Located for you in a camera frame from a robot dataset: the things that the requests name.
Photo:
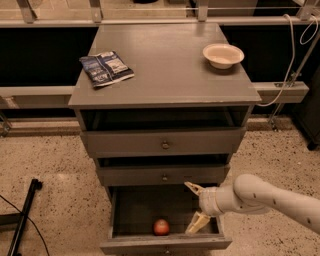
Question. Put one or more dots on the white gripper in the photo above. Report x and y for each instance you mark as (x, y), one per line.
(206, 201)

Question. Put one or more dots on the grey drawer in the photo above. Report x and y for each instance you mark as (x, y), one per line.
(140, 143)
(163, 174)
(136, 208)

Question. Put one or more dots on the white bowl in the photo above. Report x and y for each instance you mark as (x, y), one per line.
(223, 56)

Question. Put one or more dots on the red apple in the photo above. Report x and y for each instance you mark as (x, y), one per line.
(161, 227)

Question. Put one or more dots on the black metal stand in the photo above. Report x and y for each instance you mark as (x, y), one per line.
(17, 221)

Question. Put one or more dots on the grey wooden drawer cabinet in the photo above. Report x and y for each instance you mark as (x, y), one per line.
(174, 87)

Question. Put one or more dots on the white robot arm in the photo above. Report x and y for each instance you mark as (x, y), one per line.
(249, 194)

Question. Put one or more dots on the grey bottom drawer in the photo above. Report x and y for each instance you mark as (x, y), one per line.
(136, 208)

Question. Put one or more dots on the grey top drawer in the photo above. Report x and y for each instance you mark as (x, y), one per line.
(140, 143)

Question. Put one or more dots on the dark cabinet at right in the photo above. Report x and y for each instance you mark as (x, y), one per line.
(307, 113)

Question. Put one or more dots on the grey middle drawer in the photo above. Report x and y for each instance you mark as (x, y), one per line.
(163, 174)

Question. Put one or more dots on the blue chip bag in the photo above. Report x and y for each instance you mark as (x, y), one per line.
(105, 69)

